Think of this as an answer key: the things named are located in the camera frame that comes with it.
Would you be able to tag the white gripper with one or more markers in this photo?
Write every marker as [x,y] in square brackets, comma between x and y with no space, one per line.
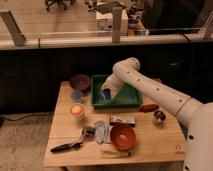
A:
[111,87]

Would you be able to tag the small printed box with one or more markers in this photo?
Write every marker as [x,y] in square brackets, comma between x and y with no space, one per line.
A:
[115,119]

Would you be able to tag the red sausage toy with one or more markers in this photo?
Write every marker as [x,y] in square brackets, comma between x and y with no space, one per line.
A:
[149,108]

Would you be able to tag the orange bowl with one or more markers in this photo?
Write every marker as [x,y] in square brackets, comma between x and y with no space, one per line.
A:
[123,137]

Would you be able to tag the pale yellow corn toy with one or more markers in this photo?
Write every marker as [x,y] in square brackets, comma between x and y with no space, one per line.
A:
[113,153]

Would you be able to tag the green plastic tray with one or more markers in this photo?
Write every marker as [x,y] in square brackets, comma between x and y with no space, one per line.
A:
[128,97]

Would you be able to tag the orange cup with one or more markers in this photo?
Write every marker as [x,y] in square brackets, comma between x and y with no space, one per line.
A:
[77,110]

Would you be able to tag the small metal cup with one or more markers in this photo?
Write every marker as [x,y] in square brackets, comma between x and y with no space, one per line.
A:
[159,117]

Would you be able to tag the office chair base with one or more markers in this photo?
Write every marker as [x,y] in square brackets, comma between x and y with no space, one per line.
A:
[49,3]

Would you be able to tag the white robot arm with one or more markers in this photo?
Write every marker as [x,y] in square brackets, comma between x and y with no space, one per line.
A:
[193,114]

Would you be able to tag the dark purple bowl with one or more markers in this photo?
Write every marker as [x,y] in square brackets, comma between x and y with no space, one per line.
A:
[80,82]

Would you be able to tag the white cardboard box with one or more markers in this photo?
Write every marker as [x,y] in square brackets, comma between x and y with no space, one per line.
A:
[104,22]

